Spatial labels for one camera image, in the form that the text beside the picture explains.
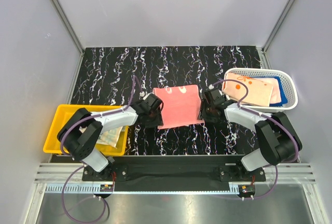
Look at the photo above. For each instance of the slotted white cable duct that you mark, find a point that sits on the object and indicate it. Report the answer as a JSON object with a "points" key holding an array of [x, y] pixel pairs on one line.
{"points": [[80, 188]]}

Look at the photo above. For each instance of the yellow plastic tray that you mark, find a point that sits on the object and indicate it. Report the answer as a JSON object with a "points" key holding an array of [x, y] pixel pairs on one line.
{"points": [[62, 116]]}

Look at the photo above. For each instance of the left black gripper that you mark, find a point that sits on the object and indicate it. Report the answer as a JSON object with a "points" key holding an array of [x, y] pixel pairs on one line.
{"points": [[157, 122]]}

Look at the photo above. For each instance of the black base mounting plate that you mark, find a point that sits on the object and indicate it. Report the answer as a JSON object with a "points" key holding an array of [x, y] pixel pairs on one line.
{"points": [[175, 174]]}

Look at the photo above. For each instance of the blue folded towel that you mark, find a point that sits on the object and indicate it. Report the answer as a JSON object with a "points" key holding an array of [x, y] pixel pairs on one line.
{"points": [[283, 97]]}

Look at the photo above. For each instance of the white perforated plastic basket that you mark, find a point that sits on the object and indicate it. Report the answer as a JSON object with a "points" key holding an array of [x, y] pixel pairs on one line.
{"points": [[287, 83]]}

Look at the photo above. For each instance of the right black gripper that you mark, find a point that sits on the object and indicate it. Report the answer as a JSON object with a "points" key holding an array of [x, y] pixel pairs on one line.
{"points": [[204, 115]]}

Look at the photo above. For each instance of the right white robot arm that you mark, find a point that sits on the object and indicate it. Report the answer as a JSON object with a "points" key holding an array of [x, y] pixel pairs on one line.
{"points": [[278, 141]]}

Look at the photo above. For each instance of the pink patterned towel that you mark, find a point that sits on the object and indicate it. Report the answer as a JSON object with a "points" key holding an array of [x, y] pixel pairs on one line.
{"points": [[181, 106]]}

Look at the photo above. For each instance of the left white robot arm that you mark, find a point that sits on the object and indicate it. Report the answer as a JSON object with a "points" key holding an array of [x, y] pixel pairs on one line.
{"points": [[81, 132]]}

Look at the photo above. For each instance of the pink folded towel in basket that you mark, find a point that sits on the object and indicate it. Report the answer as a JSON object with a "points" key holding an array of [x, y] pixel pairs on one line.
{"points": [[276, 95]]}

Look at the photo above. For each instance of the orange fox pattern towel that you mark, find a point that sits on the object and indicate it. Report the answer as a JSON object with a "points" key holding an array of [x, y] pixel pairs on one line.
{"points": [[259, 90]]}

